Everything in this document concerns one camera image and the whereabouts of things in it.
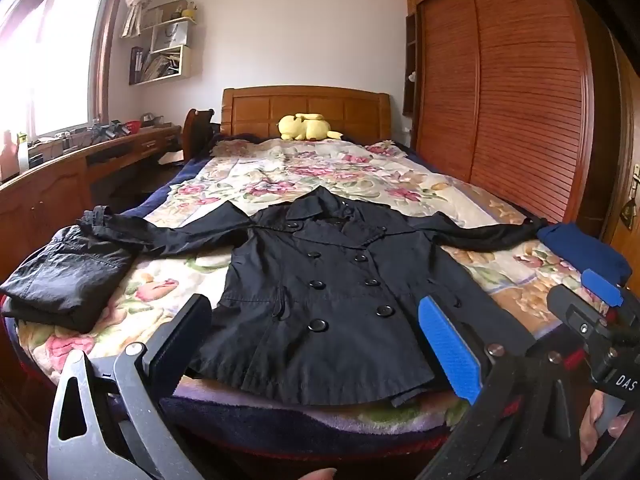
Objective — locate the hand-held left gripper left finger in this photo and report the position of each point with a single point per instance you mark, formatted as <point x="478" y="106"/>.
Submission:
<point x="175" y="340"/>

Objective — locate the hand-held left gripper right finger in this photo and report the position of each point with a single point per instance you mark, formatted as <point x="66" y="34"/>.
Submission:
<point x="447" y="350"/>

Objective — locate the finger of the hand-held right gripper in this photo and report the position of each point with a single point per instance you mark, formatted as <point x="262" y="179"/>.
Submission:
<point x="575" y="310"/>
<point x="602" y="287"/>

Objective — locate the black trench coat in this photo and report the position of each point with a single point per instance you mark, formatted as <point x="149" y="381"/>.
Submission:
<point x="325" y="270"/>

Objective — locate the person's right hand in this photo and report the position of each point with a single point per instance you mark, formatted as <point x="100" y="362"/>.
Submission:
<point x="596" y="420"/>

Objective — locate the person's left hand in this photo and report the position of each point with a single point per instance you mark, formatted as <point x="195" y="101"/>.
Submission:
<point x="310" y="475"/>

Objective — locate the folded blue garment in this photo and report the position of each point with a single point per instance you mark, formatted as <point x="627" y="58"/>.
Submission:
<point x="580" y="250"/>

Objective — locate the dark key tag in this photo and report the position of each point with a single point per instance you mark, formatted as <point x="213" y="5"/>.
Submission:
<point x="629" y="210"/>

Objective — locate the folded black jacket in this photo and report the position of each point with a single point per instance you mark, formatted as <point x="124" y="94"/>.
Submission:
<point x="65" y="280"/>

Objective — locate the wooden door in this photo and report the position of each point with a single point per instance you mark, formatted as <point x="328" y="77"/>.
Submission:
<point x="627" y="150"/>

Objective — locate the floral blanket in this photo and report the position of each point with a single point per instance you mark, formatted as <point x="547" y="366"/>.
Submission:
<point x="240" y="185"/>

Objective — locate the wooden desk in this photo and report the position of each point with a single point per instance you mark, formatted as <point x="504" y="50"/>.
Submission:
<point x="45" y="195"/>

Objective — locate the dark wooden chair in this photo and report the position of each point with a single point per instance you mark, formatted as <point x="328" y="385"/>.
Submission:
<point x="195" y="130"/>

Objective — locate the small red item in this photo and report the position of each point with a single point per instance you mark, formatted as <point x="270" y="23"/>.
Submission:
<point x="133" y="126"/>

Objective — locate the black clamp tool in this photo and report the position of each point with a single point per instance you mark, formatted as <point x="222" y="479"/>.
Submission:
<point x="109" y="131"/>

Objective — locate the wooden slatted wardrobe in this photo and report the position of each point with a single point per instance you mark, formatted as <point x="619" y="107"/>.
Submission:
<point x="500" y="85"/>

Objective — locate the wooden bed headboard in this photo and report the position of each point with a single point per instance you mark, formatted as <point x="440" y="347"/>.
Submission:
<point x="250" y="110"/>

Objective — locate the yellow plush toy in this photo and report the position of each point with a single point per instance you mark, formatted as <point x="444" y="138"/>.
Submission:
<point x="305" y="127"/>

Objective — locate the black binders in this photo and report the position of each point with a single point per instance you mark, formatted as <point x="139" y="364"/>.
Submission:
<point x="136" y="65"/>

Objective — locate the white paper bag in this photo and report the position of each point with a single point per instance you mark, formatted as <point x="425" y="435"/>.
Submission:
<point x="170" y="37"/>

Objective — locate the window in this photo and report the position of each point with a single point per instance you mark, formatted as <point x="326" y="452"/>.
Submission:
<point x="55" y="55"/>

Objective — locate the small yellow figure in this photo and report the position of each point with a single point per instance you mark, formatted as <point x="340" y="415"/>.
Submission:
<point x="190" y="10"/>

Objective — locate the white wall shelf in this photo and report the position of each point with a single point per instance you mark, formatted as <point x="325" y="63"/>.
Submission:
<point x="186" y="60"/>

